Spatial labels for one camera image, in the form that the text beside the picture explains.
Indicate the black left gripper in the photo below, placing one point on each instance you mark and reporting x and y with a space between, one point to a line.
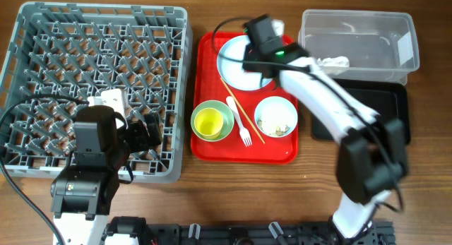
141 142

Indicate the light blue round plate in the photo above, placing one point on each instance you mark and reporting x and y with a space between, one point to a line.
232 72

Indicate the yellow plastic cup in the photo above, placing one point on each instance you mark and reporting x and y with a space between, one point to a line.
208 123

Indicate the green plastic bowl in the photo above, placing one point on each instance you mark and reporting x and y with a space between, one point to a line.
226 113

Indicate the wooden chopstick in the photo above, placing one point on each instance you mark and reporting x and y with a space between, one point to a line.
243 111

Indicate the white small bowl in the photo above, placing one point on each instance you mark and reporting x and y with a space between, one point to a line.
279 107

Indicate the white plastic fork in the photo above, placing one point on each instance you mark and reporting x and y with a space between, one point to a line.
244 133

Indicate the rice and food scraps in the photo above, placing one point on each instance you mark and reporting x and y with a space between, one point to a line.
272 125

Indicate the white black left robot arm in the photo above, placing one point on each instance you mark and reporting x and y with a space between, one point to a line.
83 191

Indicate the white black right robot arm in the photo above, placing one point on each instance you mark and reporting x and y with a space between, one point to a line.
372 156

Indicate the grey plastic dishwasher rack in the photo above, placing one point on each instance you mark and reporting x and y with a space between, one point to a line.
61 54

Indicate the clear plastic waste bin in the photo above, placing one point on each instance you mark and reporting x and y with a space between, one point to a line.
381 46

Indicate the black waste tray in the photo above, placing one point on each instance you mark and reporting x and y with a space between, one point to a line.
388 99

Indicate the red plastic tray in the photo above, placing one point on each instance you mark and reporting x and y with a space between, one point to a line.
265 150

